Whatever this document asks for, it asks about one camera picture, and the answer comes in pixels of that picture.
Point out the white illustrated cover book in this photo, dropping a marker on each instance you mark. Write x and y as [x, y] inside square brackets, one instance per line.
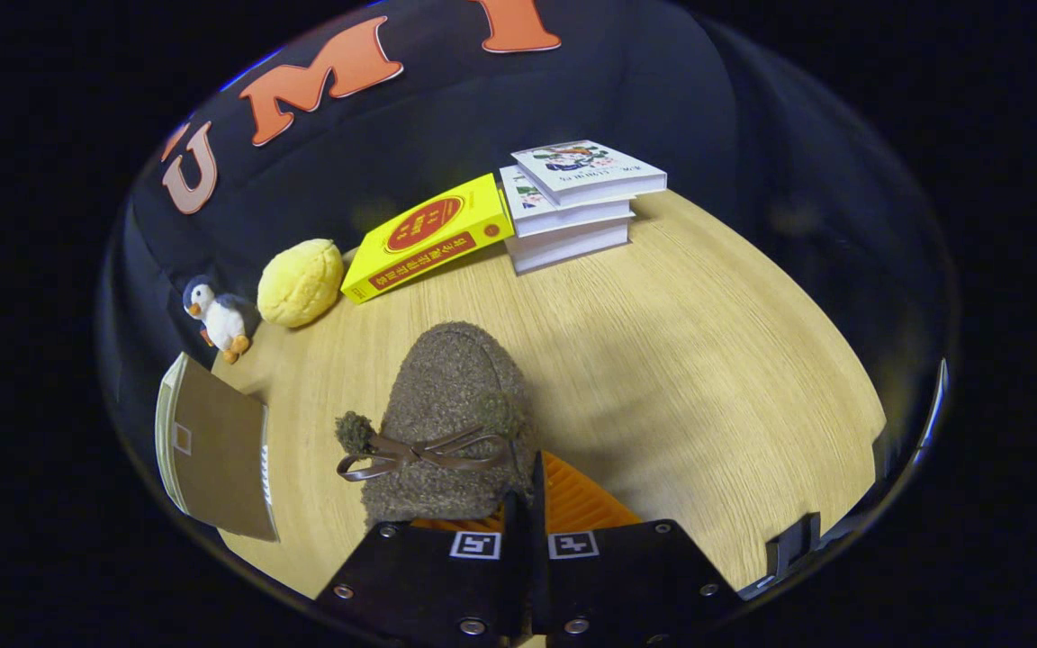
[586, 171]

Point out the beige fabric storage box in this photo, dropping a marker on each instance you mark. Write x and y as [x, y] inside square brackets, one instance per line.
[221, 450]

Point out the yellow bun plush toy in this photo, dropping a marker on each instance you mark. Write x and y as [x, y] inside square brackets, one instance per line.
[301, 283]

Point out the penguin plush toy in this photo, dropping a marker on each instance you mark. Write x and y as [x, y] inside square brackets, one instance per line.
[226, 319]

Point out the brown fuzzy bow shoe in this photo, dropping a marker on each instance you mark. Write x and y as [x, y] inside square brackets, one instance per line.
[451, 387]

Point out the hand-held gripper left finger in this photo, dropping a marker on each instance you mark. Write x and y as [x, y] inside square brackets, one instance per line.
[428, 580]

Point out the yellow book with red circle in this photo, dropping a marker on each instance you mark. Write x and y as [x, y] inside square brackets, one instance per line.
[437, 238]

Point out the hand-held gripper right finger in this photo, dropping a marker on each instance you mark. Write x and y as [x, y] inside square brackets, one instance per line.
[635, 576]

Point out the small black bracket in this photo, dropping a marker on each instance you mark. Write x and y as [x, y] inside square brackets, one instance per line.
[793, 543]

